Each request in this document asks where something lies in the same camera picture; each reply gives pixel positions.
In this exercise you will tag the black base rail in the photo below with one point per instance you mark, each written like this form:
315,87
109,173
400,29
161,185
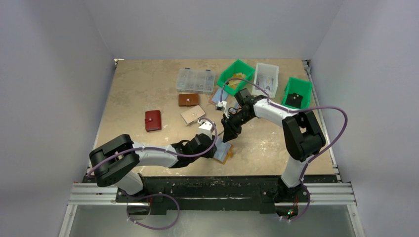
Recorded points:
214,193

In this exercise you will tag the stack of loose cards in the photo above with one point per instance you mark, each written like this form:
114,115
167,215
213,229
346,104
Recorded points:
231,103

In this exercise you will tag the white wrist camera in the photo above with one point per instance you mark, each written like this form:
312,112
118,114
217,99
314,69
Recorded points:
222,106
206,128

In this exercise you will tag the green bin with cards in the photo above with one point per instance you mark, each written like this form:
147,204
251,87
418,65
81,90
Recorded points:
237,69

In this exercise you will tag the brown leather card holder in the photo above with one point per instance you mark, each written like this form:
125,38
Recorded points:
188,100

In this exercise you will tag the aluminium frame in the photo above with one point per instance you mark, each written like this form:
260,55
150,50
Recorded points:
321,194

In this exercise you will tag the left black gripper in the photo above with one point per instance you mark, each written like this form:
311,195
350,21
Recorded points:
212,149

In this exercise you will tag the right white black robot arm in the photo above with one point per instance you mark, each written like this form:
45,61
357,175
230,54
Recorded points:
302,134

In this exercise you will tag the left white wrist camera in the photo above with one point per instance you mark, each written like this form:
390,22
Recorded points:
206,128

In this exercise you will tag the cards in green bin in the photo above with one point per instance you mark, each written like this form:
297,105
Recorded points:
235,79

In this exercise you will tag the red leather card holder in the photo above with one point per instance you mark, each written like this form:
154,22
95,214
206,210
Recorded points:
153,120

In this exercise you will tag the green bin right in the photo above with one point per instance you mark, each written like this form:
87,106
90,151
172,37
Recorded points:
301,87

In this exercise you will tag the black card holder in bin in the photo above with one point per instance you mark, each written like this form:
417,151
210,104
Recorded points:
293,100

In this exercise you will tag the cards in white bin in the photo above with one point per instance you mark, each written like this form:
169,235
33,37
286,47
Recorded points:
265,82

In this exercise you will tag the mustard yellow card holder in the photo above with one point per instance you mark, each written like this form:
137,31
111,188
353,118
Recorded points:
223,151

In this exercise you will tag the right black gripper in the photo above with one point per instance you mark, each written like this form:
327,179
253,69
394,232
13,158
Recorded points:
230,126

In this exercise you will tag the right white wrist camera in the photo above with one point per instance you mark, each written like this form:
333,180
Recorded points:
222,106

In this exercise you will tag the beige card holder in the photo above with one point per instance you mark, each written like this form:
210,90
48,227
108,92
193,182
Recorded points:
192,115

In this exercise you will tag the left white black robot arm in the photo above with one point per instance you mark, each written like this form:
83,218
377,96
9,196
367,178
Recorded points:
113,162

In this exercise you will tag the white plastic bin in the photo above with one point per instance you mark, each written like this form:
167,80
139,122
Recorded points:
268,70

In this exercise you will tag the clear plastic organizer box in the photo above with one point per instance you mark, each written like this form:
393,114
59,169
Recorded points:
195,81

